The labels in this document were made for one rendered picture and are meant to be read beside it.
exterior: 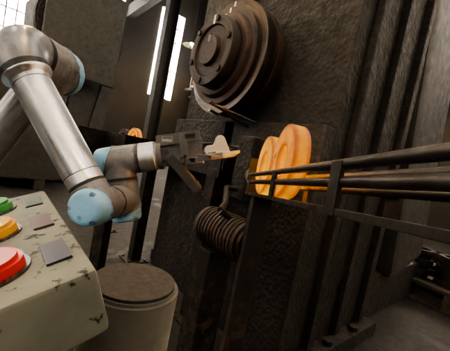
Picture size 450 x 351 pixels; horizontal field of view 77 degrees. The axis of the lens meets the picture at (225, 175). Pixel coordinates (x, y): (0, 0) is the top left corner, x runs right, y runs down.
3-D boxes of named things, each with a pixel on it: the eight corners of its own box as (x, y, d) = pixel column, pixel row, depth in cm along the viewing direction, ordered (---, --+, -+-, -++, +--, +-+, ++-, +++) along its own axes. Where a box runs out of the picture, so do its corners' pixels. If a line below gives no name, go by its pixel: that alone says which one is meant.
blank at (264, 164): (272, 143, 84) (261, 141, 83) (289, 134, 68) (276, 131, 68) (262, 193, 83) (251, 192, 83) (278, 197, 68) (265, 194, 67)
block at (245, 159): (246, 198, 113) (259, 140, 112) (261, 203, 107) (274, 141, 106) (227, 197, 106) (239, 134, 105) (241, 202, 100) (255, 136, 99)
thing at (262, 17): (196, 116, 141) (214, 21, 139) (265, 118, 106) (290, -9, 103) (185, 113, 137) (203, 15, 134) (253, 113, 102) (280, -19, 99)
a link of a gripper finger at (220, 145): (239, 132, 71) (202, 136, 70) (242, 156, 71) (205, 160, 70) (237, 133, 74) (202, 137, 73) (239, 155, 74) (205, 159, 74)
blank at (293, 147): (290, 134, 68) (276, 131, 68) (317, 120, 53) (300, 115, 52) (278, 197, 67) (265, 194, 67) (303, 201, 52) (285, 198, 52)
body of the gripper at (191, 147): (201, 129, 69) (152, 135, 68) (206, 164, 70) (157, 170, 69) (201, 131, 77) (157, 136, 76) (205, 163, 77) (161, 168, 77)
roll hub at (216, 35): (193, 90, 127) (205, 27, 125) (233, 86, 106) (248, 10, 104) (182, 86, 123) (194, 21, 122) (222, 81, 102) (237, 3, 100)
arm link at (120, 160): (104, 180, 75) (100, 149, 75) (145, 175, 76) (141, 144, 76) (92, 181, 68) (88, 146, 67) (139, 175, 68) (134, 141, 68)
